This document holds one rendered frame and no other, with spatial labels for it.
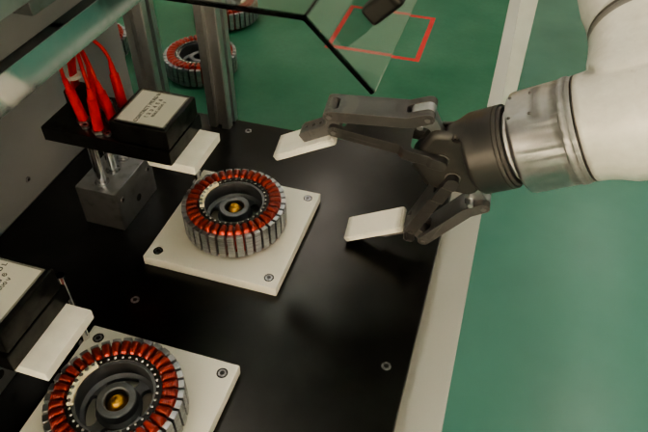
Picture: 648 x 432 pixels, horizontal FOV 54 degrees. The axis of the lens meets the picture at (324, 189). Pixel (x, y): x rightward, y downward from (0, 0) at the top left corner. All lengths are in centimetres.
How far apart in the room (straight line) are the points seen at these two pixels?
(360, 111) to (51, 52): 25
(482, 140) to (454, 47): 58
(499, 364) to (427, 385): 96
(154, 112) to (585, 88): 39
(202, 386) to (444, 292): 27
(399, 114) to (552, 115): 12
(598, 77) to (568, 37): 236
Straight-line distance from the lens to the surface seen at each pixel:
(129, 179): 74
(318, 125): 59
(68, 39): 57
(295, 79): 101
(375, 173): 80
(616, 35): 55
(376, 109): 56
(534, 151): 53
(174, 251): 70
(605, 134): 52
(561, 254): 186
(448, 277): 72
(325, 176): 79
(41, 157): 83
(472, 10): 125
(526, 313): 169
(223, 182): 72
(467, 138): 56
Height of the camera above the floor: 128
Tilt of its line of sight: 42 degrees down
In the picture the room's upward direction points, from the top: straight up
